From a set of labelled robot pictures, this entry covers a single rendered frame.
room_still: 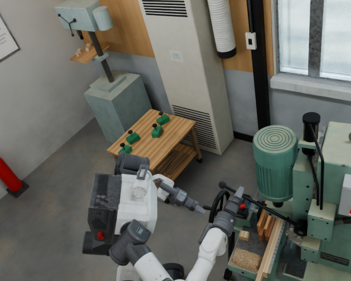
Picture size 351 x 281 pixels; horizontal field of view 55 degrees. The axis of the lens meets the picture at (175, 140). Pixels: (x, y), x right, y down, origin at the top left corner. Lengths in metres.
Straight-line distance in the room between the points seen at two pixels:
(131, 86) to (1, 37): 1.35
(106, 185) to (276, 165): 0.74
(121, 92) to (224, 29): 1.34
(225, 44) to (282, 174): 1.53
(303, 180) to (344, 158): 0.22
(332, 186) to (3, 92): 3.31
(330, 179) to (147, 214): 0.73
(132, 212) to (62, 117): 3.00
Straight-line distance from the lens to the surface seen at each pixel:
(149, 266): 1.34
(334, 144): 1.33
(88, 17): 3.21
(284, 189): 1.52
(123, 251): 1.40
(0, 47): 3.84
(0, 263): 3.64
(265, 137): 1.41
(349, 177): 1.28
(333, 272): 1.85
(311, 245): 1.58
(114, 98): 3.46
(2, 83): 3.89
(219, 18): 2.66
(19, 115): 4.04
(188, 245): 2.89
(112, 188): 1.53
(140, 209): 1.47
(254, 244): 1.78
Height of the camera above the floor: 2.44
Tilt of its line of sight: 40 degrees down
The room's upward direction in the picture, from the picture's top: 18 degrees counter-clockwise
